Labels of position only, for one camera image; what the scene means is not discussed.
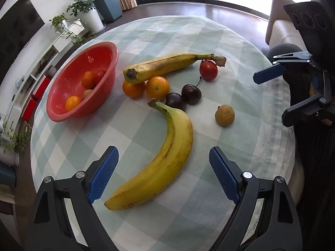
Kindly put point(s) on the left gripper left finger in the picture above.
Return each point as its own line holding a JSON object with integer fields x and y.
{"x": 49, "y": 225}

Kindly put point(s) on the small orange in bowl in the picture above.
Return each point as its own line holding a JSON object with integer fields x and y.
{"x": 72, "y": 102}

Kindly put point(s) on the smooth orange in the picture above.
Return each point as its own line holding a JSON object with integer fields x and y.
{"x": 157, "y": 87}

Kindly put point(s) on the wrinkled mandarin orange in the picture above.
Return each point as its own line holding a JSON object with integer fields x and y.
{"x": 133, "y": 90}

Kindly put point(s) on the large yellow banana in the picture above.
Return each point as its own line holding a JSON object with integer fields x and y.
{"x": 164, "y": 168}

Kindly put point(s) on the white tv console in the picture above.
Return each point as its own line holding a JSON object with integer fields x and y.
{"x": 27, "y": 72}

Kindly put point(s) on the dark plum with stem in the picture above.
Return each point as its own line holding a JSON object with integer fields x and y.
{"x": 191, "y": 94}

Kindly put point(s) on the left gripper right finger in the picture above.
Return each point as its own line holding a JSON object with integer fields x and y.
{"x": 278, "y": 225}

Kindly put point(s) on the small round grey pot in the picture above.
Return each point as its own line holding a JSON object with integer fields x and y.
{"x": 51, "y": 71}

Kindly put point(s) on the brown round longan fruit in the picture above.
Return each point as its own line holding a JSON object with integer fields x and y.
{"x": 225, "y": 115}

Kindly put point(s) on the trailing vine plant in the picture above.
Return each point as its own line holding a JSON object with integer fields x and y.
{"x": 60, "y": 25}

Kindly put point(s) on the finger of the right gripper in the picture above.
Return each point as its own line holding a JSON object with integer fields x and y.
{"x": 302, "y": 109}
{"x": 268, "y": 74}

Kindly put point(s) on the red storage box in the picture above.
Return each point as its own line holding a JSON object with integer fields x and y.
{"x": 29, "y": 109}
{"x": 41, "y": 88}

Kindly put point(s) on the beige sofa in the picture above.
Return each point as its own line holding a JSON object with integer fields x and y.
{"x": 280, "y": 28}

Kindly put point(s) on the spotted ripe banana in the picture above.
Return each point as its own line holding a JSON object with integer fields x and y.
{"x": 143, "y": 71}

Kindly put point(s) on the small yellow-green fruit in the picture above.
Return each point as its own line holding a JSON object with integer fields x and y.
{"x": 86, "y": 94}

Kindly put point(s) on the plant in ribbed white pot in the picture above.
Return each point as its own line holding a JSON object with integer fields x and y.
{"x": 13, "y": 143}

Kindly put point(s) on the red plastic colander bowl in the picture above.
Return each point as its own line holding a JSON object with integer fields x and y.
{"x": 100, "y": 56}

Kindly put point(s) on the red tomato in bowl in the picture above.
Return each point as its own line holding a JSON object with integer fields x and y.
{"x": 98, "y": 76}

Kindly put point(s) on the black wall television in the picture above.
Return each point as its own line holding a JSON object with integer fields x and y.
{"x": 18, "y": 26}

